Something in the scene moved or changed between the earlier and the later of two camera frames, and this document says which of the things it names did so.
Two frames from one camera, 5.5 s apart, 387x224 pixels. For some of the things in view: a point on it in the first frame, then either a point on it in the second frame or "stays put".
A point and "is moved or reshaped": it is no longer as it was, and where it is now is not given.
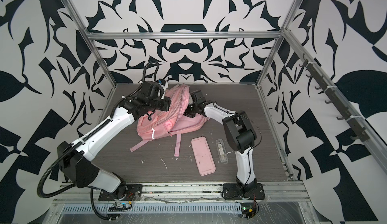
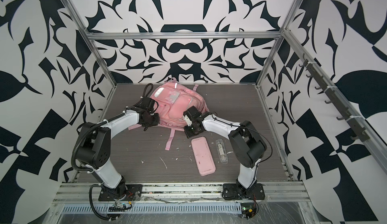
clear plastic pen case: (221, 151) stays put
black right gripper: (186, 113) → (188, 134)
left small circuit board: (119, 207) stays put
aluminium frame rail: (283, 192) stays put
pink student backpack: (173, 121) is moved or reshaped
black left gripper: (166, 101) → (156, 122)
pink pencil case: (205, 164) stays put
